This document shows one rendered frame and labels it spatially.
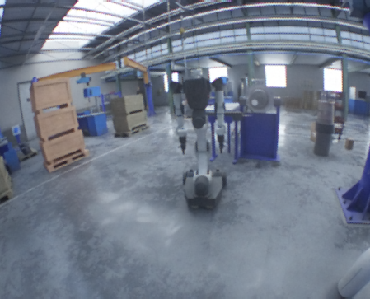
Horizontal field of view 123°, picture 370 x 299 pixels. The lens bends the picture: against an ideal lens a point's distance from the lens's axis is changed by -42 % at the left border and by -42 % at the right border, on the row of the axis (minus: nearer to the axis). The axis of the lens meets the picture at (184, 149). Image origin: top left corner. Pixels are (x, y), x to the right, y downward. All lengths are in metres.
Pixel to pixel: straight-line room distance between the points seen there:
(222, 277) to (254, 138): 2.53
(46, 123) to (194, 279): 4.07
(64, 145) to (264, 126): 4.37
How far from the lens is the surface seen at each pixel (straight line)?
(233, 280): 1.41
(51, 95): 4.49
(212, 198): 1.84
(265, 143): 3.31
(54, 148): 4.43
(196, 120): 1.64
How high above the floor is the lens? 1.25
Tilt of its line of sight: 19 degrees down
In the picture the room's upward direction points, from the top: 5 degrees counter-clockwise
